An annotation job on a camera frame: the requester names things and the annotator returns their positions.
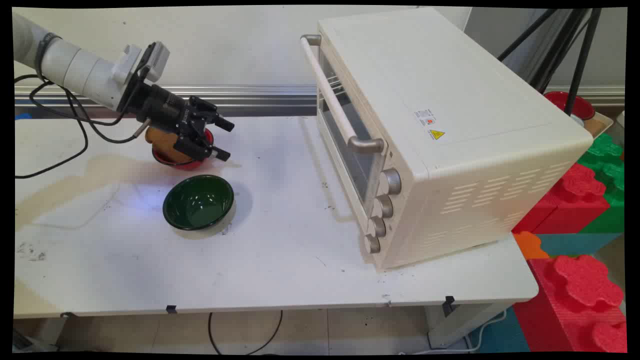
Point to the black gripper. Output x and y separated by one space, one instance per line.
167 110

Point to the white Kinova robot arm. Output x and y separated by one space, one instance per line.
75 65

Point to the red bowl with bread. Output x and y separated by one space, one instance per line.
185 165

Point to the brown bread slice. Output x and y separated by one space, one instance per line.
162 145

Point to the dark green bowl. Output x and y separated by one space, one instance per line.
198 202

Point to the small black table clip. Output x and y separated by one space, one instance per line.
171 309

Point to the largest silver oven knob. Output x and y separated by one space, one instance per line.
392 181

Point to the small blue object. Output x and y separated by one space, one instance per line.
22 116

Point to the smallest silver oven knob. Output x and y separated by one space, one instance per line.
372 244

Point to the white oven label sticker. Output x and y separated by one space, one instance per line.
425 118

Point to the yellow warning triangle sticker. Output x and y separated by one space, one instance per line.
437 134

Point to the cream toaster oven body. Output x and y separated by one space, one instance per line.
475 150

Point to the large black table clip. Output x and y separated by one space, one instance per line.
449 304

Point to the white table leg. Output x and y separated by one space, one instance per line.
465 322

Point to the orange foam piece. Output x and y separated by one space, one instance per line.
531 246

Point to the blue foam floor mat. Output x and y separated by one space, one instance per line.
500 337

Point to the small red foam block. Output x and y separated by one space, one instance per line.
575 200

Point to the red bowl behind tripod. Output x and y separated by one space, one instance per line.
580 107

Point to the teal foam piece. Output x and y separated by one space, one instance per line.
575 244

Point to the black tripod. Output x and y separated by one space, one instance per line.
582 55

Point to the large red foam block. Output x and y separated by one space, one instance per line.
575 300

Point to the green foam block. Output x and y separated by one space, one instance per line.
612 200

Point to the silver metal wall rail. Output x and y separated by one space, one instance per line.
260 97

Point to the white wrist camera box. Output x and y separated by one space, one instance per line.
158 60

